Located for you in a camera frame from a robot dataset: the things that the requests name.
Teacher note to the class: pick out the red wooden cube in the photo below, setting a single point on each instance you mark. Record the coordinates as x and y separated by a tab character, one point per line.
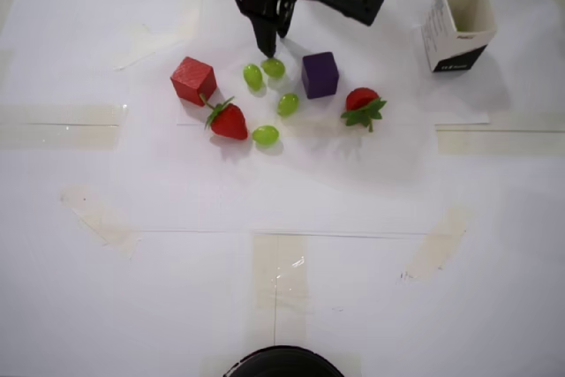
192	81

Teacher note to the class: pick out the white paper sheet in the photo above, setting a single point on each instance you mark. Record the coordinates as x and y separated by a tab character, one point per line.
397	41

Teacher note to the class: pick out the green plastic grape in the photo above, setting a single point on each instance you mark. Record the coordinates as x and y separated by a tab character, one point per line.
273	69
265	135
253	77
288	104

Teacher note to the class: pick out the purple wooden cube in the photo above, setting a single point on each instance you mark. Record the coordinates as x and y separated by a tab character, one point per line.
320	77

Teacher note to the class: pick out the white and black carton box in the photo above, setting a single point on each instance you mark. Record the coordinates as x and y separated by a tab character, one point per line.
459	55

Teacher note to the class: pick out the red plastic strawberry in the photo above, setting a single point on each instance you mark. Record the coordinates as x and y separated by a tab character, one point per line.
359	98
229	123

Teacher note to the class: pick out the black round object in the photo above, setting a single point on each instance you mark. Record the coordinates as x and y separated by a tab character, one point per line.
282	364

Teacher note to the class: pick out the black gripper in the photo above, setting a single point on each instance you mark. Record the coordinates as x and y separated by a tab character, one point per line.
264	19

